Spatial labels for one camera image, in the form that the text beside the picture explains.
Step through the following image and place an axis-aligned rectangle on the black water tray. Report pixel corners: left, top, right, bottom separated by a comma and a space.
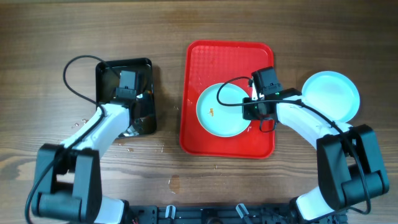
96, 58, 157, 139

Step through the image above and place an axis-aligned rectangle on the right black cable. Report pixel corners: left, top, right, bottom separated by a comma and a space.
216, 76, 373, 215

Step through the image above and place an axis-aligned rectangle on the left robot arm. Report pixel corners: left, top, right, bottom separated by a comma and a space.
25, 70, 153, 223

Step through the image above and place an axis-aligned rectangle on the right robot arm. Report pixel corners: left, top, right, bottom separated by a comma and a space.
243, 67, 389, 223

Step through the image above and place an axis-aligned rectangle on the light blue plate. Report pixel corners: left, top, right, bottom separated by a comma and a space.
196, 83, 251, 138
302, 71, 360, 123

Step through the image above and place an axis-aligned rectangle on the left black cable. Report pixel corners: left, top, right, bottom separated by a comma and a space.
24, 55, 121, 224

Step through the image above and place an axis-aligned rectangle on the light blue plate top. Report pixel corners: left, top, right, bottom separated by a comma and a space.
196, 83, 251, 138

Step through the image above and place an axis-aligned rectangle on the black cable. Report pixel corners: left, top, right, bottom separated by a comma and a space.
216, 76, 373, 215
24, 55, 121, 224

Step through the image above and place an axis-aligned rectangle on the red plastic tray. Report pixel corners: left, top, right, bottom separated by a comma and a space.
180, 40, 275, 159

